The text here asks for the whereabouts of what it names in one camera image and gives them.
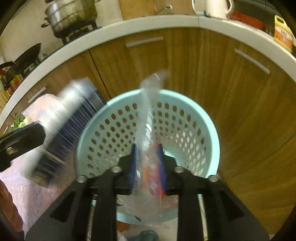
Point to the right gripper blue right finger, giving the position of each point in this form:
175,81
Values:
162,169

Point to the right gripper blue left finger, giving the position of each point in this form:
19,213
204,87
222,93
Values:
133,163

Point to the clear plastic printed bag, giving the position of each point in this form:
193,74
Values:
145,202

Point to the white blue printed packet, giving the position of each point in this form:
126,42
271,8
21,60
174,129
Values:
63,121

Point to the wooden kitchen cabinet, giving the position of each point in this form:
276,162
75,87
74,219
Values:
250,99

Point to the person's left hand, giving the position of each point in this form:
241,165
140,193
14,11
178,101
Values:
9,209

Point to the bok choy stem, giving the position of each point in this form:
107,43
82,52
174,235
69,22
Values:
20,122

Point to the teal perforated waste basket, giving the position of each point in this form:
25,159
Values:
191,153

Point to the yellow plastic basket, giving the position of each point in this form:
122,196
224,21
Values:
3,99

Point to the floral pink tablecloth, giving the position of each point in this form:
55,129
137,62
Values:
30,198

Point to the red label sauce bottle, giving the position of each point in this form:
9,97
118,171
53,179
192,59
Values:
11,83

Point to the black frying pan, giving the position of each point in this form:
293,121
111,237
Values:
20,60

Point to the black gas stove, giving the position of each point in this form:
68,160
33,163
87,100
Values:
59,43

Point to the stainless steel steamer pot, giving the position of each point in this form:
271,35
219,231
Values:
68,16

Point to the wooden cutting board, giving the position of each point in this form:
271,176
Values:
135,8

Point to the white electric kettle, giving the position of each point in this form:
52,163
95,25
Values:
220,9

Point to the yellow oil jug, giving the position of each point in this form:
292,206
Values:
282,33

